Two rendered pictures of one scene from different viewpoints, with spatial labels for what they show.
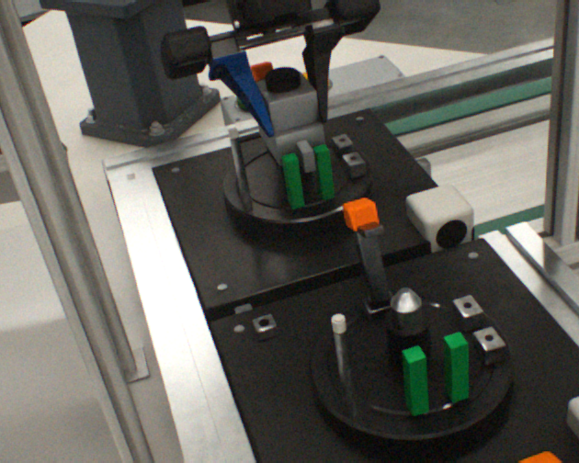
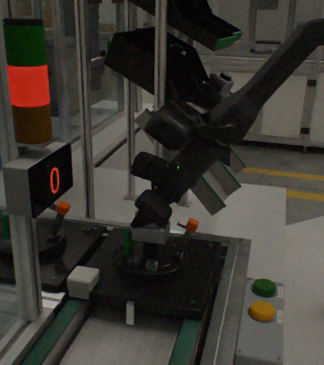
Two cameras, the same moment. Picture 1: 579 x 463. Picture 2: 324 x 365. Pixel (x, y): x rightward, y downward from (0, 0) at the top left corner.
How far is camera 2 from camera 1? 124 cm
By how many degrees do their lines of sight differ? 96
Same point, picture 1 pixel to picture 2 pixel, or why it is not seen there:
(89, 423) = not seen: hidden behind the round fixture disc
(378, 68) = (260, 348)
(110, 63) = not seen: outside the picture
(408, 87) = (222, 348)
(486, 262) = (46, 279)
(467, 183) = (128, 350)
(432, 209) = (81, 269)
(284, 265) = (112, 244)
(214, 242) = not seen: hidden behind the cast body
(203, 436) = (70, 218)
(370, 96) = (225, 328)
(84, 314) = (85, 166)
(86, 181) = (311, 281)
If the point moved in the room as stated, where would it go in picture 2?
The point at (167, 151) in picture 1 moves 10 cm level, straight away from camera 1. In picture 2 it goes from (240, 254) to (290, 263)
